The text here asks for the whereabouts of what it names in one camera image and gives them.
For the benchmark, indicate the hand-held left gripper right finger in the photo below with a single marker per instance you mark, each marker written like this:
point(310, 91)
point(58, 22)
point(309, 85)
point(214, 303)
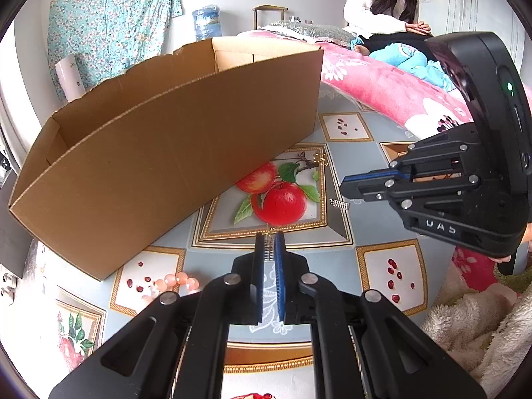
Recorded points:
point(280, 282)

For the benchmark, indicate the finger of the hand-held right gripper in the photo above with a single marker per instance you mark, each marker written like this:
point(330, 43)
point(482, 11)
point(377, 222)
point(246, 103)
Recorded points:
point(440, 149)
point(365, 189)

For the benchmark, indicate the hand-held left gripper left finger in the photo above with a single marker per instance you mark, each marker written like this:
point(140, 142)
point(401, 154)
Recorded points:
point(259, 282)

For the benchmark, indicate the silver rhinestone bar charm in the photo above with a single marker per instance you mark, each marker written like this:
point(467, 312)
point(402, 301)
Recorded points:
point(339, 204)

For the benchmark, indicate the brown cardboard box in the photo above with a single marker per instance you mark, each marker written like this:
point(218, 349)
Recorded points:
point(166, 145)

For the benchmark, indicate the person's right hand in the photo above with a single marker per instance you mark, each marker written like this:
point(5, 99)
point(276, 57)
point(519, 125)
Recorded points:
point(528, 237)

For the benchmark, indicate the fruit print tablecloth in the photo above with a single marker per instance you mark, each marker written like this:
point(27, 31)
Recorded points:
point(374, 224)

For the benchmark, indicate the blue padded garment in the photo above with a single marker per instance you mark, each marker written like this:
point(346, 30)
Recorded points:
point(411, 62)

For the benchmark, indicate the pink floral blanket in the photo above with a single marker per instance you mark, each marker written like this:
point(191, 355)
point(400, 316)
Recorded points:
point(374, 79)

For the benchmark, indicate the green fluffy cloth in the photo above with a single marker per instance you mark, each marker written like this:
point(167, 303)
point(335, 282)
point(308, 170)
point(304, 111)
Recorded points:
point(519, 278)

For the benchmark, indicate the sequined grey pillow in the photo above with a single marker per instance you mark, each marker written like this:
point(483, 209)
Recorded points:
point(307, 32)

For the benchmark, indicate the white fluffy garment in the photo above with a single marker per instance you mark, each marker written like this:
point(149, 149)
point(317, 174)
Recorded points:
point(469, 332)

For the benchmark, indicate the wooden chair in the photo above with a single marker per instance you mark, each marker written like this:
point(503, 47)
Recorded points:
point(270, 9)

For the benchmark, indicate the blue water bottle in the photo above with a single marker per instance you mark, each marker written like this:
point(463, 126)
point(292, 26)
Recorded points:
point(206, 23)

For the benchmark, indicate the pale pink paper roll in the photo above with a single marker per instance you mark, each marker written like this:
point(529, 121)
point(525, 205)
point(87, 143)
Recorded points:
point(70, 77)

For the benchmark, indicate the teal floral wall cloth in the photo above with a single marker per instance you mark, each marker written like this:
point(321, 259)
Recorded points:
point(108, 20)

